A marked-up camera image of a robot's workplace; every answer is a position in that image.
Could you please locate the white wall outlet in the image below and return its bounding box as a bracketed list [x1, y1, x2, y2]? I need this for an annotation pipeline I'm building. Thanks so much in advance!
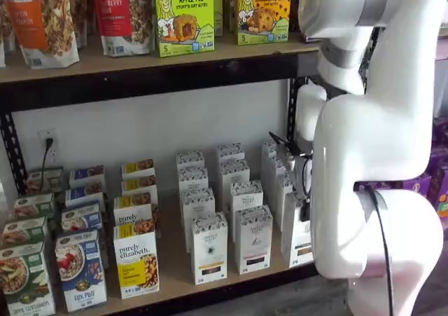
[37, 128, 59, 163]

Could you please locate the wooden shelf board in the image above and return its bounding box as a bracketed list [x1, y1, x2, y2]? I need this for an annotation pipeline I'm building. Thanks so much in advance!
[0, 27, 448, 84]
[52, 189, 318, 315]

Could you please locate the black metal shelf frame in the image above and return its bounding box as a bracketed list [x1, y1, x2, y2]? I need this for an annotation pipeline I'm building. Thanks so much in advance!
[0, 42, 325, 316]

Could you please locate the green Bobo's apple pie box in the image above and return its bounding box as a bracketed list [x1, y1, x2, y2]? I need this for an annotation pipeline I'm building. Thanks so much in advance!
[213, 0, 225, 39]
[153, 0, 216, 58]

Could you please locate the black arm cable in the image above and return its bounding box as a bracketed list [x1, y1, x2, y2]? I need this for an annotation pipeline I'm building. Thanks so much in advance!
[359, 184, 396, 316]

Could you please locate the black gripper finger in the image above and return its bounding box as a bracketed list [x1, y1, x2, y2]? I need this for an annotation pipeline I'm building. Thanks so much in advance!
[299, 199, 312, 223]

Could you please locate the black power cord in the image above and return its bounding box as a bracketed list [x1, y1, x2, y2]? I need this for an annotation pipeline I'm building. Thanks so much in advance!
[41, 138, 54, 193]

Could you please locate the green oatmeal box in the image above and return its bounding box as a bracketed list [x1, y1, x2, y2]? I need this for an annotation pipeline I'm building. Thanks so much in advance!
[0, 217, 49, 251]
[13, 192, 56, 223]
[0, 240, 57, 316]
[26, 167, 66, 195]

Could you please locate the white yellow Purely Elizabeth box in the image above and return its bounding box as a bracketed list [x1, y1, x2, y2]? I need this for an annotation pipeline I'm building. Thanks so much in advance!
[120, 174, 158, 198]
[120, 158, 155, 181]
[113, 193, 155, 230]
[113, 219, 161, 300]

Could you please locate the blue oatmeal box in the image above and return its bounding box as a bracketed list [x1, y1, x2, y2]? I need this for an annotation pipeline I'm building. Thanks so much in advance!
[55, 229, 108, 312]
[64, 182, 106, 208]
[69, 164, 106, 189]
[61, 200, 104, 235]

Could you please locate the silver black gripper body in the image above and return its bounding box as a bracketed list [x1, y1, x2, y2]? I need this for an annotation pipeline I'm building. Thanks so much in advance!
[285, 153, 313, 205]

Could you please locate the red granola bag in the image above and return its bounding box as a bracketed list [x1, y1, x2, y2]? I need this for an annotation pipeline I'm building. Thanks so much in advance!
[90, 0, 155, 57]

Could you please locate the yellow Bobo's peanut butter box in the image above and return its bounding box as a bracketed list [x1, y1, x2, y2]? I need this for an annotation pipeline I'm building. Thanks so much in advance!
[237, 0, 293, 46]

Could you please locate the white box green strip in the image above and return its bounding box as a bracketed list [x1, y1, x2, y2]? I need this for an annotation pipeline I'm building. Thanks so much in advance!
[261, 139, 281, 172]
[267, 154, 292, 191]
[274, 171, 295, 233]
[280, 191, 315, 269]

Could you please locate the small purple box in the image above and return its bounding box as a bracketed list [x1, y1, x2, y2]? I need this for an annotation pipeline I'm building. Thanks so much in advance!
[426, 167, 448, 219]
[428, 146, 448, 170]
[394, 174, 433, 198]
[433, 118, 448, 146]

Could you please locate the white box yellow strip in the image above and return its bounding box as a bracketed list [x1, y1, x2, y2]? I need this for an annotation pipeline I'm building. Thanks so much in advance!
[180, 188, 216, 252]
[175, 150, 206, 172]
[177, 166, 209, 195]
[190, 212, 229, 286]

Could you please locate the orange granola bag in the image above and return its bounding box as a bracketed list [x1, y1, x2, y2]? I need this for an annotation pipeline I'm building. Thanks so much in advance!
[6, 0, 81, 69]

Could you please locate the white box pink strip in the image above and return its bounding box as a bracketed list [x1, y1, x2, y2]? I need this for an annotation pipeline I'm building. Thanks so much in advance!
[219, 159, 251, 210]
[234, 205, 274, 275]
[216, 142, 246, 165]
[229, 180, 265, 244]

